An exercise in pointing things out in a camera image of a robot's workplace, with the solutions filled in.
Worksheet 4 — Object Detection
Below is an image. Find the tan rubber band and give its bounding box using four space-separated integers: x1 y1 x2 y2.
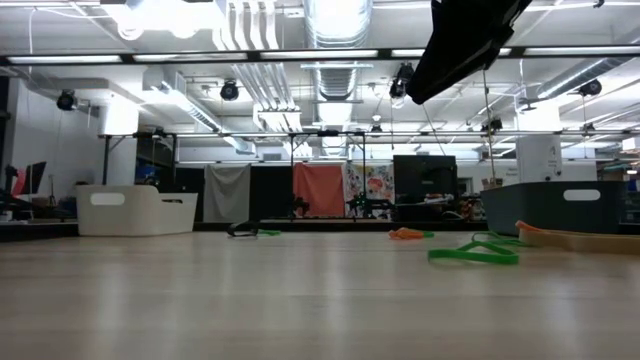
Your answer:
519 227 640 256

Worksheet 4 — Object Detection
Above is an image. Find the small orange rubber band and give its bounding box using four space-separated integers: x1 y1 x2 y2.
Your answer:
388 227 424 240

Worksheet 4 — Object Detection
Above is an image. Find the white plastic basket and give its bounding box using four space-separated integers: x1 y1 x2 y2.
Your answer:
76 184 199 237

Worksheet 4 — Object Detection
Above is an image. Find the wide orange rubber band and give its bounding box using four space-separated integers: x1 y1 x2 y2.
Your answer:
516 220 569 235

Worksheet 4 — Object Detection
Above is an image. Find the black monitor screen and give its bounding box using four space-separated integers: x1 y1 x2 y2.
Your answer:
392 154 459 207

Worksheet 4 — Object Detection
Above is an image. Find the floral hanging cloth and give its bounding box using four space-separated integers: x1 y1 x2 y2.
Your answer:
344 162 396 219

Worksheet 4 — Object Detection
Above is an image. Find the white pillar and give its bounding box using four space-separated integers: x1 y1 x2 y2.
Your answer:
515 134 563 184

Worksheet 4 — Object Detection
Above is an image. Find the thin hanging cord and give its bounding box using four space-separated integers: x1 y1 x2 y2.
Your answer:
480 67 499 184

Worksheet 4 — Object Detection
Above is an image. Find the teal plastic basket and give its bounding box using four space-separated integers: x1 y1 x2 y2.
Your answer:
480 180 626 236

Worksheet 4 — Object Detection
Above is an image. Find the silver ceiling duct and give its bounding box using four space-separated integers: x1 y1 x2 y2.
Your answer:
303 0 374 101

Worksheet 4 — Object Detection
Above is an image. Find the grey hanging cloth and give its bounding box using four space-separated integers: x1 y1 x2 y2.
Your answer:
203 163 252 223

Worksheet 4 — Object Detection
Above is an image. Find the blue bin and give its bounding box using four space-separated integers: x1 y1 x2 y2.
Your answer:
134 164 159 185

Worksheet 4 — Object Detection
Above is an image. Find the tilted black monitor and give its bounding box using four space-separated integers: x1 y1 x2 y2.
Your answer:
18 160 48 196

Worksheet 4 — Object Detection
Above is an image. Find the orange hanging cloth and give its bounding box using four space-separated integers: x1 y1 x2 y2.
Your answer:
292 162 346 219

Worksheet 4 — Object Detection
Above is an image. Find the wide black rubber band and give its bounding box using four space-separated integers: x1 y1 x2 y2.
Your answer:
226 220 260 238

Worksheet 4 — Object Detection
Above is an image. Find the black overhead beam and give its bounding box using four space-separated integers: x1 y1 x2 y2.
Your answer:
0 45 640 65

